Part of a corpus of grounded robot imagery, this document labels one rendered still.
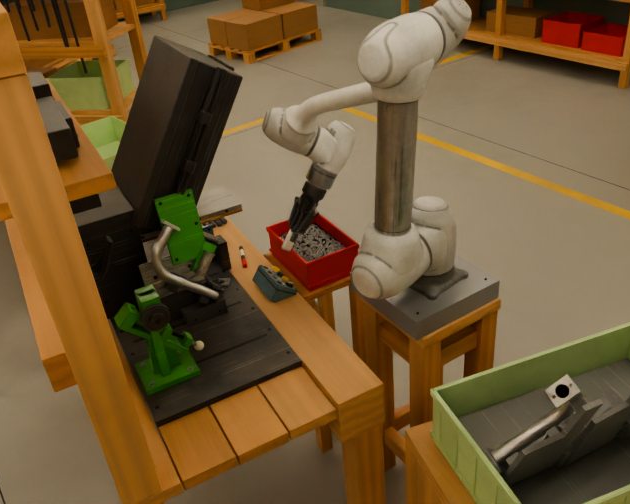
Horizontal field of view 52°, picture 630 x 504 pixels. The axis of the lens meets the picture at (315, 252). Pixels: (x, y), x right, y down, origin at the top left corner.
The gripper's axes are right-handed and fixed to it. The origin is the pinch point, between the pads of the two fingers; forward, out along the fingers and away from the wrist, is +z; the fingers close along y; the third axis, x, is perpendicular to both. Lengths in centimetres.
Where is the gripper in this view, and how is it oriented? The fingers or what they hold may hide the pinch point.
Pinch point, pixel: (289, 240)
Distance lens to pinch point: 210.7
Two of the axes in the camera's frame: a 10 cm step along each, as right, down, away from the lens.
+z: -4.3, 8.7, 2.3
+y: -4.8, -4.4, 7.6
